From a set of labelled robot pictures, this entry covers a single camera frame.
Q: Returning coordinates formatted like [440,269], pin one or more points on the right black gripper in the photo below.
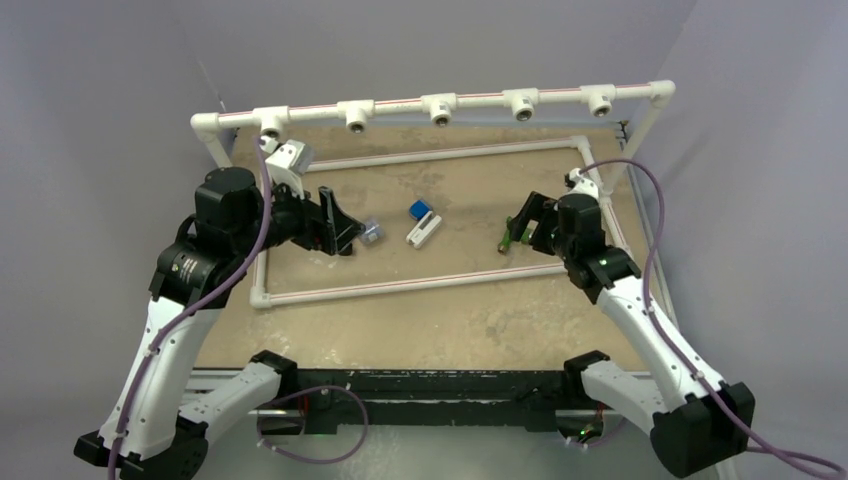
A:
[541,208]

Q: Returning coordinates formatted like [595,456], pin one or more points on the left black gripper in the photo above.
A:
[326,229]

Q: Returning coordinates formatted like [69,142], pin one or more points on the green water faucet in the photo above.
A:
[505,243]

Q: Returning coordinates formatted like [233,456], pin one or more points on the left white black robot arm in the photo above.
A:
[151,433]

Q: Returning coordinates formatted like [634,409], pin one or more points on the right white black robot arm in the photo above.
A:
[692,416]

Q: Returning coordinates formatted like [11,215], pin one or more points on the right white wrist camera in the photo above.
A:
[579,183]

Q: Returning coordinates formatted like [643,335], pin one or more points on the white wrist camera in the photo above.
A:
[287,162]
[579,183]

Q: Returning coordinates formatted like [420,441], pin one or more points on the white faucet with blue handle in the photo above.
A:
[427,223]

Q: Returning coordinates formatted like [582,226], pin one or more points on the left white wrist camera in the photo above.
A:
[287,162]

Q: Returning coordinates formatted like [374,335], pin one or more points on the white pvc pipe frame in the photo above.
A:
[440,108]

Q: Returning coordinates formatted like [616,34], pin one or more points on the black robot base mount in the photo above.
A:
[327,409]

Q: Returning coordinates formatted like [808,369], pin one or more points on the aluminium table frame rail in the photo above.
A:
[525,390]

